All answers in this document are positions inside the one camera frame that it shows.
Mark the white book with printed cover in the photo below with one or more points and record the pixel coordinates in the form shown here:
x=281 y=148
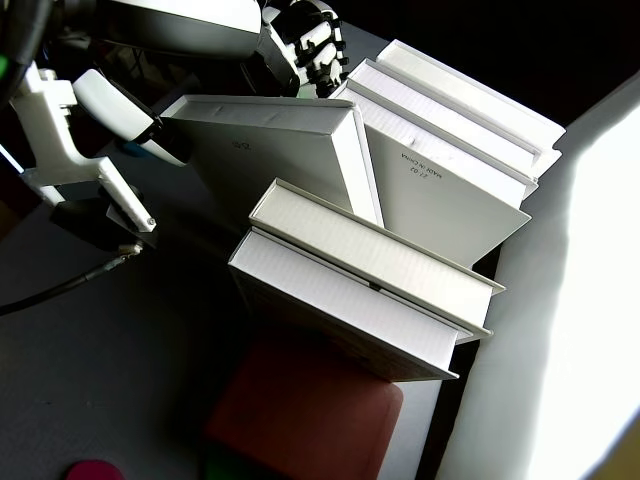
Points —
x=440 y=210

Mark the blue toy block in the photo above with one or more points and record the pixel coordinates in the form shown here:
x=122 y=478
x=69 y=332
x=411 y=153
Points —
x=131 y=149

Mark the thick red cover book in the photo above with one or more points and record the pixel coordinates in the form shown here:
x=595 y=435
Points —
x=300 y=425

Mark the white book with K spine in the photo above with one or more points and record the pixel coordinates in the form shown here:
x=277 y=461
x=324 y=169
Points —
x=280 y=150

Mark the tan cover hardcover book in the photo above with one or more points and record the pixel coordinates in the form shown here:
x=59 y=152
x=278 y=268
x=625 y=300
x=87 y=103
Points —
x=340 y=295

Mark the white hardcover book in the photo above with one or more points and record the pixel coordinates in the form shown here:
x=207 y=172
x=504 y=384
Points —
x=465 y=95
x=375 y=245

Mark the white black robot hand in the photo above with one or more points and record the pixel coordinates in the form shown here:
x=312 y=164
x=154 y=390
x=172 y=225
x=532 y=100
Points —
x=190 y=20

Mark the red heart block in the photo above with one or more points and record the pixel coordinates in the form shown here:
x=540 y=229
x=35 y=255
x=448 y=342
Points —
x=95 y=472

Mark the grey table cloth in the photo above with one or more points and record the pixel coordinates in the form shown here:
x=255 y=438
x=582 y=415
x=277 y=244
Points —
x=100 y=375

